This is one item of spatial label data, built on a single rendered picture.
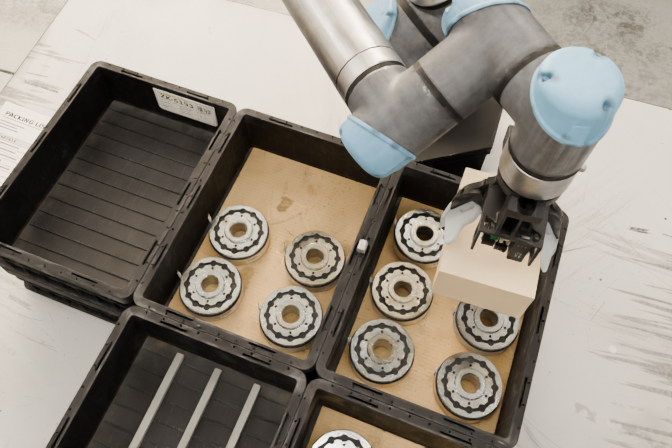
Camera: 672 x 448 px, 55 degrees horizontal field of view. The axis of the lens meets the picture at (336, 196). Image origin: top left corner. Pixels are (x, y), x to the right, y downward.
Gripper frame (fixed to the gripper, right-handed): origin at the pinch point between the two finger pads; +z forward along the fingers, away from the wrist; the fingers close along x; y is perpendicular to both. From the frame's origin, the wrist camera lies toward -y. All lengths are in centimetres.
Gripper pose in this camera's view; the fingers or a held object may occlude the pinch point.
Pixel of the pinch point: (494, 236)
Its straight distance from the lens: 88.7
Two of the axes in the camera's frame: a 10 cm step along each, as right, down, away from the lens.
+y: -3.1, 8.3, -4.6
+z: -0.1, 4.8, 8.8
